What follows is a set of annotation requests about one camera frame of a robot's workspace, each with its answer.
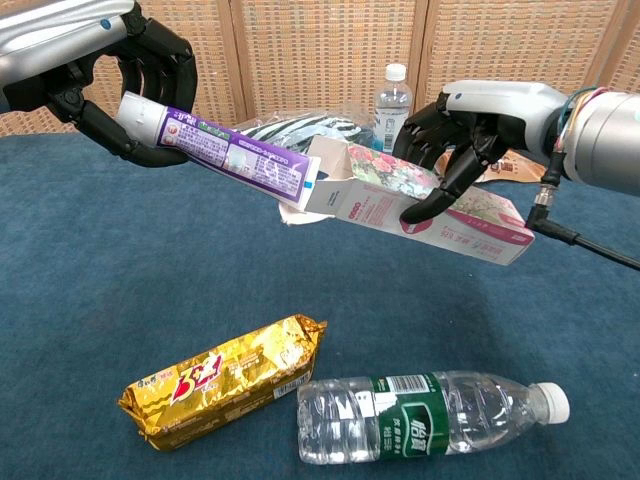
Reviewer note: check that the woven folding screen panel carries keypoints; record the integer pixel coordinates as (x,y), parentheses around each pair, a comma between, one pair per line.
(320,50)
(25,122)
(210,60)
(627,65)
(510,40)

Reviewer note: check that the gold foil biscuit packet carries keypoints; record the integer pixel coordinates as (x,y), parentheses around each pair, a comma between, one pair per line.
(220,385)

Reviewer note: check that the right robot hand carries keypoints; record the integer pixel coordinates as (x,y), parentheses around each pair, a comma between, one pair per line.
(510,110)

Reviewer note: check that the large green-label water bottle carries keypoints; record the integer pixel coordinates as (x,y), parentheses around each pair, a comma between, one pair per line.
(410,420)

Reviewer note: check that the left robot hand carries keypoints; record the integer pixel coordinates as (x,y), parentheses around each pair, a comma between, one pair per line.
(50,40)

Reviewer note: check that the striped cloth in plastic bag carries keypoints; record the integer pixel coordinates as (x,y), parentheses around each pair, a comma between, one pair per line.
(300,125)

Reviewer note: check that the small blue-label water bottle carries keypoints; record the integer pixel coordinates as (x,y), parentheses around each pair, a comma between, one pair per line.
(392,100)

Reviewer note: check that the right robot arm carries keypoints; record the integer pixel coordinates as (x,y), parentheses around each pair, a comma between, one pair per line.
(610,140)

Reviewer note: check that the brown spout pouch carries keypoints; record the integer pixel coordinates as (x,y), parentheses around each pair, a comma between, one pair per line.
(510,167)

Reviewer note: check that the blue carpet table cover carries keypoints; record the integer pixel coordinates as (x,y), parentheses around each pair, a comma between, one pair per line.
(150,260)

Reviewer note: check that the floral toothpaste carton box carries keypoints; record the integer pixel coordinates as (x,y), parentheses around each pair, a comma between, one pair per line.
(380,210)

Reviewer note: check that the purple white toothpaste tube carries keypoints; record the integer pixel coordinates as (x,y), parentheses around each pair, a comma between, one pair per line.
(225,150)

